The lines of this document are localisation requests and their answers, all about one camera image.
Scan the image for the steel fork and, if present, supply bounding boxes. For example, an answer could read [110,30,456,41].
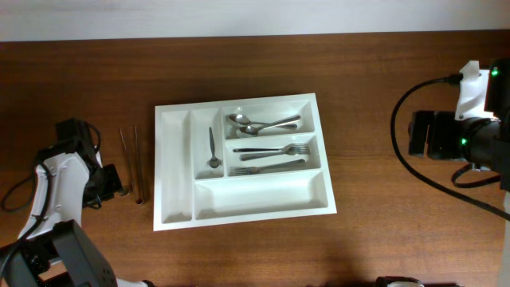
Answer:
[233,143,308,152]
[230,159,306,175]
[239,146,310,161]

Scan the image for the steel tablespoon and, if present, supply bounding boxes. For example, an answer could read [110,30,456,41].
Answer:
[226,114,297,130]
[235,115,301,138]

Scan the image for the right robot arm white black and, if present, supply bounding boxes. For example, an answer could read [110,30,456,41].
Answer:
[408,58,509,192]

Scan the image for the small steel teaspoon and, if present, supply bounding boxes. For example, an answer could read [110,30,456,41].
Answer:
[208,127,222,169]

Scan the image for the white plastic cutlery tray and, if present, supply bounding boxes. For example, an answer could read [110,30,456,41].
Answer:
[153,93,336,231]

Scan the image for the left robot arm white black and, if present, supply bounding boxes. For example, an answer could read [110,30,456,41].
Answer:
[1,118,131,286]

